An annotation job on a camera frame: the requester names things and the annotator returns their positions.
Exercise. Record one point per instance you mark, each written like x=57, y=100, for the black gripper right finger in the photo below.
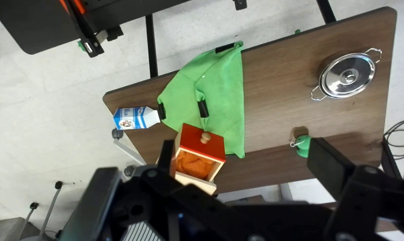
x=331, y=167

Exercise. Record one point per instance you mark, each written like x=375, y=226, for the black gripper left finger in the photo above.
x=167, y=155

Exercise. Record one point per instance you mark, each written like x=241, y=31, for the small green object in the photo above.
x=304, y=146

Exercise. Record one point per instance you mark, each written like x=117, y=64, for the red front wooden drawer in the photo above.
x=202, y=142

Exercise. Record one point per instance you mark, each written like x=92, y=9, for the blue white milk carton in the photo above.
x=135, y=118

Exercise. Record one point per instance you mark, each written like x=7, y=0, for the green cloth bag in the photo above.
x=222, y=84

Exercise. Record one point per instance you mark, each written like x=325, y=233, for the steel pot lid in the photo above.
x=348, y=75

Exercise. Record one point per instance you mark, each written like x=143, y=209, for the black clamp orange grip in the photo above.
x=89, y=37

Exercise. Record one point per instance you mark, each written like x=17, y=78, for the black perforated workbench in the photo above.
x=35, y=21

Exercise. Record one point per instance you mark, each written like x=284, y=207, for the black table leg frame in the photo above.
x=152, y=44

